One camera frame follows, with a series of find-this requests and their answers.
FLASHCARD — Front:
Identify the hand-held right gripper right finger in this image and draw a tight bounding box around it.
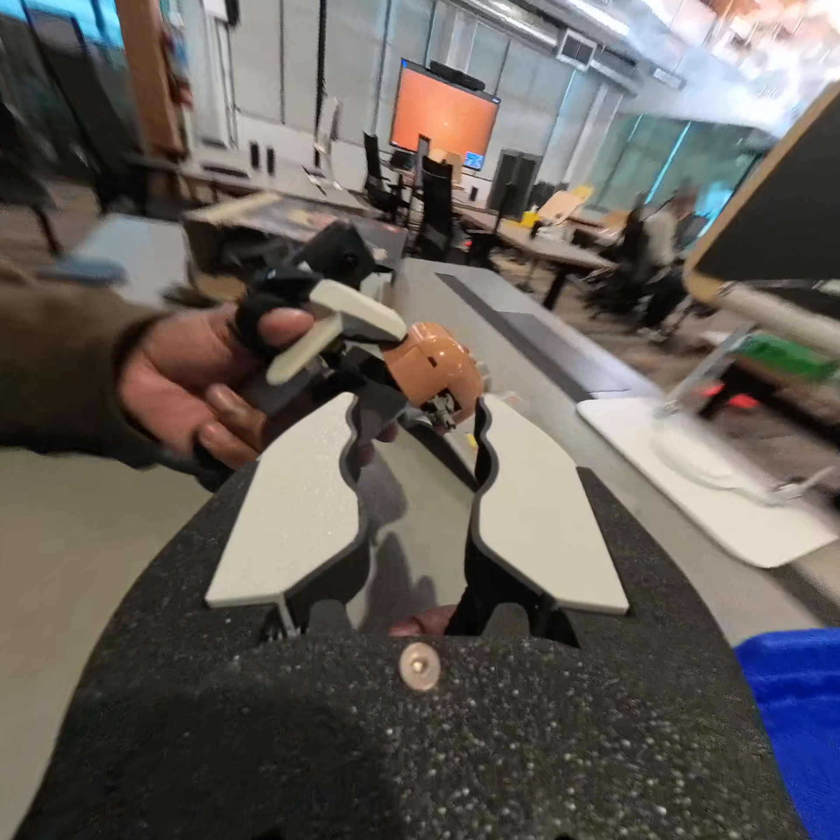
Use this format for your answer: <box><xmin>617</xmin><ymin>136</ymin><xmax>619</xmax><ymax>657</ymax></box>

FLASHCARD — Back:
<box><xmin>470</xmin><ymin>394</ymin><xmax>631</xmax><ymax>616</ymax></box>

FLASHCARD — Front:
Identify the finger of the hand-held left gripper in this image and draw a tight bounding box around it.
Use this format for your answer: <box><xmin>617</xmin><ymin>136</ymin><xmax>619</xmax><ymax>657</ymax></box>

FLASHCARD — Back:
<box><xmin>239</xmin><ymin>367</ymin><xmax>358</xmax><ymax>420</ymax></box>
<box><xmin>266</xmin><ymin>279</ymin><xmax>408</xmax><ymax>387</ymax></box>

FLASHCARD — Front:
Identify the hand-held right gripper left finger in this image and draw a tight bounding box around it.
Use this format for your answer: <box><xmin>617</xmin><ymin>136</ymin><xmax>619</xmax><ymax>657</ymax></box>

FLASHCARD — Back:
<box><xmin>205</xmin><ymin>392</ymin><xmax>370</xmax><ymax>634</ymax></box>

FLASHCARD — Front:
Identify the brown brick vehicle model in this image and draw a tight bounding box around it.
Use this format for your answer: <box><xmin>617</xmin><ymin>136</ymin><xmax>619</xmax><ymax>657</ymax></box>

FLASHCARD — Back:
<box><xmin>382</xmin><ymin>322</ymin><xmax>490</xmax><ymax>431</ymax></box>

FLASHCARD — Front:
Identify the blue plastic bin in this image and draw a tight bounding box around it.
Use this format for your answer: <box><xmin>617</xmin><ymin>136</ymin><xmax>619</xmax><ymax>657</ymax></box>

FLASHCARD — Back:
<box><xmin>734</xmin><ymin>629</ymin><xmax>840</xmax><ymax>840</ymax></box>

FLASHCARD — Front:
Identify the grey desk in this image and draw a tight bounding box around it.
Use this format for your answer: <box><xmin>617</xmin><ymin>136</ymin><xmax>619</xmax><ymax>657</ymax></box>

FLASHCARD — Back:
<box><xmin>0</xmin><ymin>257</ymin><xmax>840</xmax><ymax>840</ymax></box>

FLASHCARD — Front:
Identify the desk monitor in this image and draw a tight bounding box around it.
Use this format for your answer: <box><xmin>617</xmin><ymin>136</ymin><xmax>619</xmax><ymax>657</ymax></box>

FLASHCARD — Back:
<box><xmin>682</xmin><ymin>84</ymin><xmax>840</xmax><ymax>303</ymax></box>

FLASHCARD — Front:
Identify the person's left hand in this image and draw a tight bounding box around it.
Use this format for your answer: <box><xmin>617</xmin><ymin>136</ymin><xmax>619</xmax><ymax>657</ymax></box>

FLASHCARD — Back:
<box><xmin>119</xmin><ymin>304</ymin><xmax>319</xmax><ymax>470</ymax></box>

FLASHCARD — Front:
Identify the dark printed cardboard box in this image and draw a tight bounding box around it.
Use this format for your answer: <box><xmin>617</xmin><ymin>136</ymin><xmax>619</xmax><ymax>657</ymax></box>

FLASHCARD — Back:
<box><xmin>184</xmin><ymin>190</ymin><xmax>408</xmax><ymax>277</ymax></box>

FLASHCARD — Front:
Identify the black office chair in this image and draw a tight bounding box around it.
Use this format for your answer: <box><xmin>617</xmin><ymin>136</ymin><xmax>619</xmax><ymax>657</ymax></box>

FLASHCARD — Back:
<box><xmin>413</xmin><ymin>154</ymin><xmax>460</xmax><ymax>260</ymax></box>
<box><xmin>363</xmin><ymin>131</ymin><xmax>408</xmax><ymax>221</ymax></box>

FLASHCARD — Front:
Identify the white stand base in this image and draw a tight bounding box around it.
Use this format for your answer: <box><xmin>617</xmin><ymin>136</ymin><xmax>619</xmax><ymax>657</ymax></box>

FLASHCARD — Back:
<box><xmin>577</xmin><ymin>394</ymin><xmax>840</xmax><ymax>568</ymax></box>

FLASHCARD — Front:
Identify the brown office table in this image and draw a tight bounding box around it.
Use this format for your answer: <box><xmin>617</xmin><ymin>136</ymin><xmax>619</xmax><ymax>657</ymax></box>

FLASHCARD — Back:
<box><xmin>459</xmin><ymin>200</ymin><xmax>621</xmax><ymax>309</ymax></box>

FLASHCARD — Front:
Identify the wooden pillar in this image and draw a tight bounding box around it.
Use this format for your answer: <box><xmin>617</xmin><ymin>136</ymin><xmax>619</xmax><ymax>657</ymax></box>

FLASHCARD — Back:
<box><xmin>115</xmin><ymin>0</ymin><xmax>191</xmax><ymax>158</ymax></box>

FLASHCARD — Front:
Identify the wall display screen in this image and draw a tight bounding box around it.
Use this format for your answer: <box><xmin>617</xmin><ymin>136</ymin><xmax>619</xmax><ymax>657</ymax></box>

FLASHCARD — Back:
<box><xmin>389</xmin><ymin>58</ymin><xmax>501</xmax><ymax>173</ymax></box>

